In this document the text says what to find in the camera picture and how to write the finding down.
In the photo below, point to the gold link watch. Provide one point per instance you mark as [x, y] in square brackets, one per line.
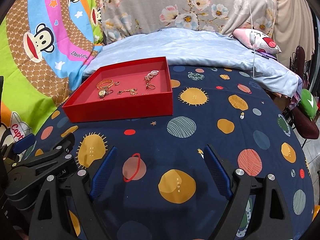
[103, 93]

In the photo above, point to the navy planet print blanket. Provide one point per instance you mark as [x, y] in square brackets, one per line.
[161, 187]

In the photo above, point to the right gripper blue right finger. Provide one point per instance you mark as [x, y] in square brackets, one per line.
[221, 175]

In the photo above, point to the green cushion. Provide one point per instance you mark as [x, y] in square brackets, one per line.
[308, 104]

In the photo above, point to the grey floral pillow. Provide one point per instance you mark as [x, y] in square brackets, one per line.
[124, 18]

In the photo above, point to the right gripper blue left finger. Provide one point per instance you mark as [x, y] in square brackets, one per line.
[102, 171]

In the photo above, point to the light blue pillow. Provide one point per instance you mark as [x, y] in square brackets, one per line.
[183, 47]

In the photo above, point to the colourful monkey cartoon quilt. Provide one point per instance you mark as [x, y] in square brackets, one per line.
[45, 47]

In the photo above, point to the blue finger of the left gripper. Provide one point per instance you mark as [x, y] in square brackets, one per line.
[23, 144]

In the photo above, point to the gold cuff bangle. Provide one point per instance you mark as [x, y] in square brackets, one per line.
[105, 84]

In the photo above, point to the pink cartoon small pillow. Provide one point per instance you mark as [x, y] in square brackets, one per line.
[256, 40]

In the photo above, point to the red shallow tray box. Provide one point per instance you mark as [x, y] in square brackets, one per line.
[144, 91]

